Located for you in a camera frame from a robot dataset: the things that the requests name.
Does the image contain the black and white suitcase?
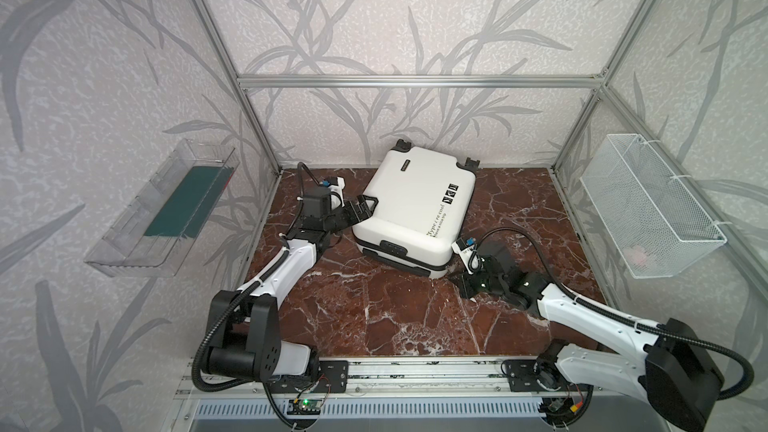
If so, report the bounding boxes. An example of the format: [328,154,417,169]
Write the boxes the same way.
[353,139,479,279]

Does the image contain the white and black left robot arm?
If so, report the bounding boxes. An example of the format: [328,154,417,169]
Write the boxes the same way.
[191,181,379,392]

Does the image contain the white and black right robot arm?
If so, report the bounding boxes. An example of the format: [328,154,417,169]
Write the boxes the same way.
[452,239,724,431]

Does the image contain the green board in shelf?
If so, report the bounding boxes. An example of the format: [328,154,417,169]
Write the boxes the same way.
[144,166,235,238]

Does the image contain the pink object in basket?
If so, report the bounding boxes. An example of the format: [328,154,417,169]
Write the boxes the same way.
[622,245,651,268]

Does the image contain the left green circuit board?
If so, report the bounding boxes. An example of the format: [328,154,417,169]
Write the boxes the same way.
[286,398,323,416]

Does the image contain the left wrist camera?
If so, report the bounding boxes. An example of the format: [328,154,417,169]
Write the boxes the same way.
[320,177,345,209]

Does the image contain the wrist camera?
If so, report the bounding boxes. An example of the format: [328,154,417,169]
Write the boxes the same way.
[320,177,345,209]
[451,238,480,273]

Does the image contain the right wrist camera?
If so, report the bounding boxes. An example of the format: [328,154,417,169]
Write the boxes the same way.
[451,238,480,273]

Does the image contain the aluminium front rail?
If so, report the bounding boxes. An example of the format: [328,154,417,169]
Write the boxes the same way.
[173,355,679,400]

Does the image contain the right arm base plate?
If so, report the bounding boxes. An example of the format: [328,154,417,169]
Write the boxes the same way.
[501,359,562,393]

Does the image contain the right circuit board with wires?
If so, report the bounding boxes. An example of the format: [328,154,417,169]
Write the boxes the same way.
[539,397,584,418]

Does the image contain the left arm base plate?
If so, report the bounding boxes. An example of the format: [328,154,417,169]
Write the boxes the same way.
[267,360,350,394]

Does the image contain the clear plastic wall shelf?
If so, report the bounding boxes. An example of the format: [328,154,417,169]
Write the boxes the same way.
[85,139,240,278]

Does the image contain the white wire mesh basket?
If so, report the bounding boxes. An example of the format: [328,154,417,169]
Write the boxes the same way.
[580,134,727,279]

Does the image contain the left black corrugated cable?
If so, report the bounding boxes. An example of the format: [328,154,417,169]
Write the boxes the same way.
[190,161,325,430]

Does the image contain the black corrugated cable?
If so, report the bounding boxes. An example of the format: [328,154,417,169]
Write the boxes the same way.
[473,226,756,430]
[190,161,325,430]

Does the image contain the right black corrugated cable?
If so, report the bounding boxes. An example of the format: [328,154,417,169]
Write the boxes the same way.
[473,226,756,430]

